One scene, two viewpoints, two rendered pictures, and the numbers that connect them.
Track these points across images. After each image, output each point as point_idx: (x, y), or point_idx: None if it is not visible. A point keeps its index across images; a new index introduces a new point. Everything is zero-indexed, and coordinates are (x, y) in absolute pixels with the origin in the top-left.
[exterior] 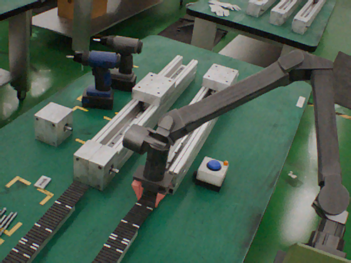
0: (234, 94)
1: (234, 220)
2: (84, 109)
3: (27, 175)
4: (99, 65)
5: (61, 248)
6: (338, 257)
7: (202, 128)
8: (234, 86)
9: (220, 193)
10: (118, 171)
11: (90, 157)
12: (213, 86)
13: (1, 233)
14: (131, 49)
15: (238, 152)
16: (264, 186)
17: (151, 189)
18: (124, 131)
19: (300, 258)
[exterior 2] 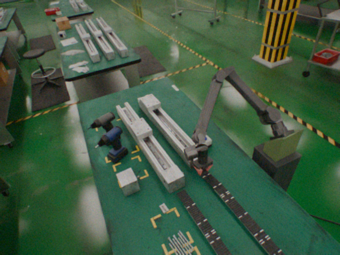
0: (210, 105)
1: (230, 151)
2: (118, 163)
3: (152, 213)
4: (115, 138)
5: (213, 220)
6: (295, 132)
7: (179, 128)
8: (208, 102)
9: (212, 145)
10: (183, 172)
11: (174, 177)
12: (154, 108)
13: (190, 245)
14: (111, 119)
15: (192, 126)
16: (217, 130)
17: (207, 166)
18: (157, 156)
19: (284, 142)
